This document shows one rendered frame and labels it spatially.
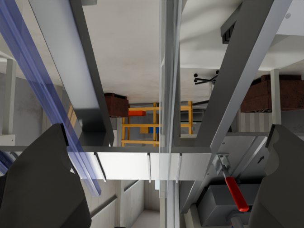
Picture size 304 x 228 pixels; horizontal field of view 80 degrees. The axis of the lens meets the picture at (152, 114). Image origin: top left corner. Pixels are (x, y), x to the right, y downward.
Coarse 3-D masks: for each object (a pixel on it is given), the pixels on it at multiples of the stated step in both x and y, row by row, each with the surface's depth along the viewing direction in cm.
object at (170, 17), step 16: (160, 0) 11; (176, 0) 11; (160, 16) 12; (176, 16) 12; (160, 32) 12; (176, 32) 12; (160, 48) 13; (176, 48) 13; (160, 64) 14; (176, 64) 14; (160, 80) 15; (160, 96) 16; (160, 112) 17; (160, 128) 19; (160, 144) 20; (160, 160) 22; (160, 176) 25; (160, 192) 28
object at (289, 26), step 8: (296, 0) 19; (296, 8) 20; (288, 16) 20; (296, 16) 20; (280, 24) 21; (288, 24) 21; (296, 24) 21; (280, 32) 21; (288, 32) 21; (296, 32) 22
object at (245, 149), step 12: (228, 132) 40; (240, 132) 40; (252, 132) 40; (264, 132) 41; (228, 144) 35; (240, 144) 35; (252, 144) 35; (264, 144) 36; (228, 156) 38; (240, 156) 38; (252, 156) 38; (264, 156) 38; (240, 168) 41; (252, 168) 42; (204, 180) 44; (216, 180) 44; (240, 180) 45; (252, 180) 46
